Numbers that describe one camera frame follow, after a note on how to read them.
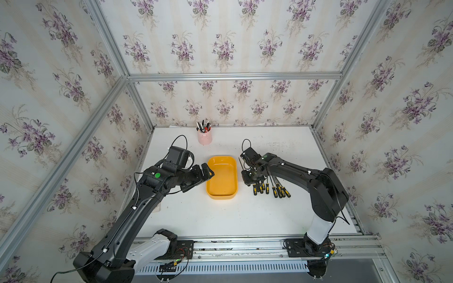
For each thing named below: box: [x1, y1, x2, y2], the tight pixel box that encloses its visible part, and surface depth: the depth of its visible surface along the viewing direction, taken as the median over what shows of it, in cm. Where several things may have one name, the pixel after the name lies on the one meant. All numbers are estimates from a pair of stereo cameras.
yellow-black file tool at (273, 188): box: [268, 175, 278, 199], surface depth 92 cm
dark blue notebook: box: [152, 201, 162, 213], surface depth 85 cm
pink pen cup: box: [195, 126, 213, 146], surface depth 107 cm
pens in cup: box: [195, 119, 212, 134], surface depth 109 cm
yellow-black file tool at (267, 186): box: [265, 175, 270, 195], surface depth 92 cm
